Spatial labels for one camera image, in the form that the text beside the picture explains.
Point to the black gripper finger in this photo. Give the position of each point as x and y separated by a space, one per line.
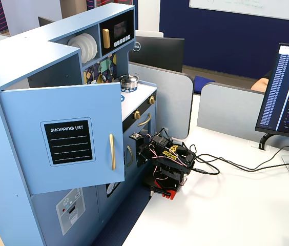
140 161
146 161

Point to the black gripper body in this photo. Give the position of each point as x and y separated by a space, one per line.
143 154

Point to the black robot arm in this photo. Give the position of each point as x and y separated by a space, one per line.
175 156

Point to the gold stove knob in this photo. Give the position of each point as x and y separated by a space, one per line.
151 100
136 114

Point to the red and black clamp base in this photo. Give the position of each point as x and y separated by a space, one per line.
168 191

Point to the grey rounded desk divider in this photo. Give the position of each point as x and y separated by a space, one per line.
170 102
229 110

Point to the steel toy pot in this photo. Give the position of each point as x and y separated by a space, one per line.
128 81

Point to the blue chair seat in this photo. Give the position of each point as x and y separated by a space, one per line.
203 82

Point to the black Dell monitor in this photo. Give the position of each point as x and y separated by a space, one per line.
157 53

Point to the blue shopping list door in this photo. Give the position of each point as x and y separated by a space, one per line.
26 143

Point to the white panel behind monitor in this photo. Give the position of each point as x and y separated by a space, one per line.
149 33

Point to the white plates stack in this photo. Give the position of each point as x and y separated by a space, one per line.
89 48

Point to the black toy microwave door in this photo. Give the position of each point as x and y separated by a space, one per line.
120 32

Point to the white toy plate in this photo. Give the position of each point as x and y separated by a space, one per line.
80 43
75 43
70 42

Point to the blue toy kitchen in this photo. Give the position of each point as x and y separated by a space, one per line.
11 179

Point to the lit computer monitor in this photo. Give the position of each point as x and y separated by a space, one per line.
285 92

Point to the whiteboard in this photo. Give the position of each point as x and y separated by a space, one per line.
249 7

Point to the small wrist camera board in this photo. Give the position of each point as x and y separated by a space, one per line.
135 136

